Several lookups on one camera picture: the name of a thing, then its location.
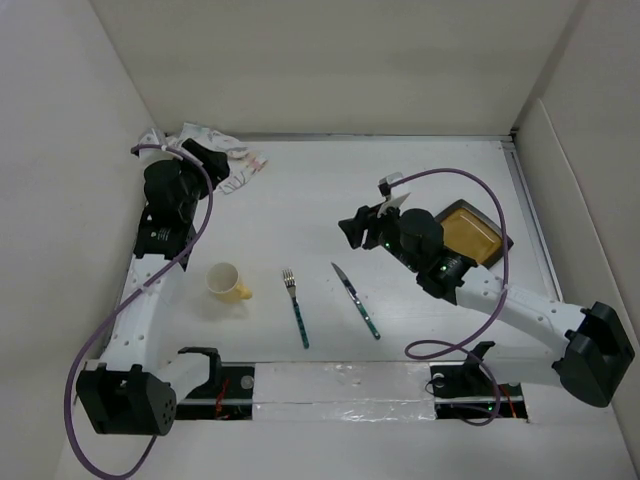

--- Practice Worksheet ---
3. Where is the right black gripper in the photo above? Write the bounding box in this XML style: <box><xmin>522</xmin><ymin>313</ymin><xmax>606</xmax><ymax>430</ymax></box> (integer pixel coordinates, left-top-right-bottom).
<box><xmin>338</xmin><ymin>197</ymin><xmax>421</xmax><ymax>274</ymax></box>

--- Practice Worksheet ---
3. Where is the floral patterned cloth placemat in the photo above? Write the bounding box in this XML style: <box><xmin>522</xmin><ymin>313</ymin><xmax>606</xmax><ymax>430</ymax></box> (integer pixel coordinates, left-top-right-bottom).
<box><xmin>138</xmin><ymin>122</ymin><xmax>268</xmax><ymax>196</ymax></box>

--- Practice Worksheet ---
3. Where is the fork with teal handle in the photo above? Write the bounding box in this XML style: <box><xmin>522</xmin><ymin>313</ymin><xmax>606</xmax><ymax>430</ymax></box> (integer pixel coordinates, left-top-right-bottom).
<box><xmin>282</xmin><ymin>269</ymin><xmax>310</xmax><ymax>349</ymax></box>

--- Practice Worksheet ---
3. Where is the yellow ceramic mug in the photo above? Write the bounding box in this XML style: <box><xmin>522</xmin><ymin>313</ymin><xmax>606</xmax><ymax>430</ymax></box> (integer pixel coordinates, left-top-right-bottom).
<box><xmin>205</xmin><ymin>262</ymin><xmax>253</xmax><ymax>304</ymax></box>

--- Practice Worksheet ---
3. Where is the square black yellow plate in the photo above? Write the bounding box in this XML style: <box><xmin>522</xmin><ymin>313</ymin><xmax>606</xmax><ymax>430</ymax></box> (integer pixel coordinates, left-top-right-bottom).
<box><xmin>435</xmin><ymin>199</ymin><xmax>504</xmax><ymax>269</ymax></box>

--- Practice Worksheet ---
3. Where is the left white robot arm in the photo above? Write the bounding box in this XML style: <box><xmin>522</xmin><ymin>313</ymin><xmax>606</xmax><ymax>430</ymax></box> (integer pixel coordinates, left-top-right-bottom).
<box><xmin>76</xmin><ymin>139</ymin><xmax>230</xmax><ymax>436</ymax></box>

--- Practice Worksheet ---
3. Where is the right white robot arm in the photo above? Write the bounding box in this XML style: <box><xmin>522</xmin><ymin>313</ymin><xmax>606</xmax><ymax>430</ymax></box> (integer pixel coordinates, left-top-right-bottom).
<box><xmin>338</xmin><ymin>205</ymin><xmax>635</xmax><ymax>408</ymax></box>

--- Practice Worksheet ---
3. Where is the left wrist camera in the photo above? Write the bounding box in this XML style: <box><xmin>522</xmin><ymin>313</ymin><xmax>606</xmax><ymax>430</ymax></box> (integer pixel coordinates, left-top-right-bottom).
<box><xmin>130</xmin><ymin>128</ymin><xmax>166</xmax><ymax>161</ymax></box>

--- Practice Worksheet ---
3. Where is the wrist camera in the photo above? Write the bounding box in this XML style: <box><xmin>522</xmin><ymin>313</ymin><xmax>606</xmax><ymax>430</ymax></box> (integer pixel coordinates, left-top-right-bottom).
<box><xmin>130</xmin><ymin>128</ymin><xmax>166</xmax><ymax>161</ymax></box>
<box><xmin>377</xmin><ymin>172</ymin><xmax>410</xmax><ymax>218</ymax></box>

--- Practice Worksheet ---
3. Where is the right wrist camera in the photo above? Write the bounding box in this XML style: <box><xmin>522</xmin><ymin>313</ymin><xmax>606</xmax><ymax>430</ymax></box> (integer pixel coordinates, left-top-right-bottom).
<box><xmin>377</xmin><ymin>172</ymin><xmax>410</xmax><ymax>218</ymax></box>

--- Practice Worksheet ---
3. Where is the knife with teal handle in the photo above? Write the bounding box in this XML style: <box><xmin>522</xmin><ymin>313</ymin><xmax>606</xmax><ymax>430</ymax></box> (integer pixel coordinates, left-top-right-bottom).
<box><xmin>331</xmin><ymin>262</ymin><xmax>381</xmax><ymax>340</ymax></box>

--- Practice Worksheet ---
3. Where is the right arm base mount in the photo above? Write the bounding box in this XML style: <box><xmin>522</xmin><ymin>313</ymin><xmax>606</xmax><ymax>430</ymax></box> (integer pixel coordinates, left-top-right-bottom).
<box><xmin>425</xmin><ymin>356</ymin><xmax>528</xmax><ymax>424</ymax></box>

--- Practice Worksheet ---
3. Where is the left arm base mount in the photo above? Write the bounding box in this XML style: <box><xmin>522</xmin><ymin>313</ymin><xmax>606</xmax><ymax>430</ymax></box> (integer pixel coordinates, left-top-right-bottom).
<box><xmin>176</xmin><ymin>347</ymin><xmax>255</xmax><ymax>421</ymax></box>

